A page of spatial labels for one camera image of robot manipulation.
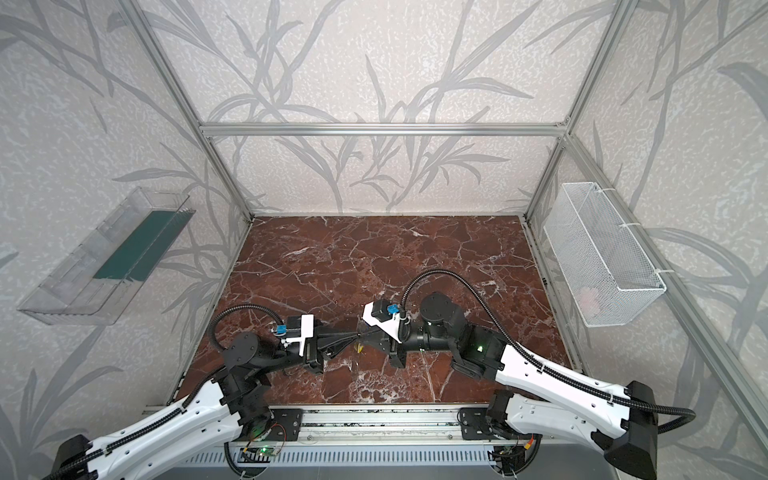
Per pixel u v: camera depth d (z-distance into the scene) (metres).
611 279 0.60
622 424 0.40
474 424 0.74
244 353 0.51
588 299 0.73
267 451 0.70
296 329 0.50
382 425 0.75
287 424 0.74
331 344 0.56
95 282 0.63
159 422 0.47
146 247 0.64
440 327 0.48
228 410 0.53
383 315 0.50
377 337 0.57
